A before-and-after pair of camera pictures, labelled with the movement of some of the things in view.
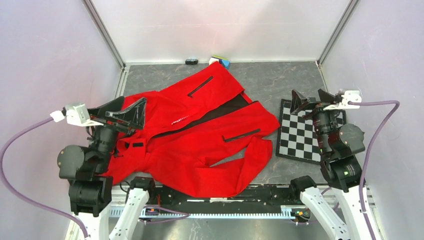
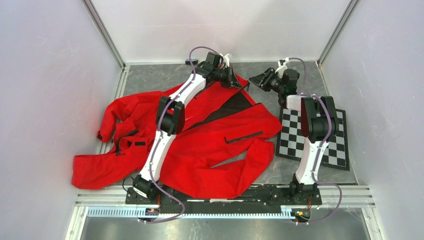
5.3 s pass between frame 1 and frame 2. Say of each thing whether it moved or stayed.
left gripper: moved
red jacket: stayed
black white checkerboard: stayed
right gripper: moved
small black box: stayed
